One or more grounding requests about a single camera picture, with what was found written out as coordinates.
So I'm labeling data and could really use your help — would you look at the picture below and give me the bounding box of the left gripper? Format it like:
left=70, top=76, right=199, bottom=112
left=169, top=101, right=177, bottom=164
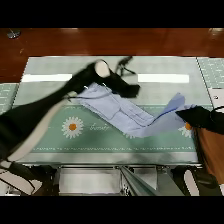
left=109, top=72, right=142, bottom=100

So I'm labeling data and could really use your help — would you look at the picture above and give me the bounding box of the light blue shirt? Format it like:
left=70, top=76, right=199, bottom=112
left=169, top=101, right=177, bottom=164
left=75, top=82, right=197, bottom=140

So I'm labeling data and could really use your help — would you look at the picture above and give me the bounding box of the brown garment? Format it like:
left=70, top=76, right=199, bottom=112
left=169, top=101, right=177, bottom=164
left=194, top=125, right=224, bottom=185

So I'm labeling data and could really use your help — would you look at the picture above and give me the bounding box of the silver frame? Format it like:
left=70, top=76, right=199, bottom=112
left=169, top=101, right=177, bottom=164
left=49, top=162, right=224, bottom=197

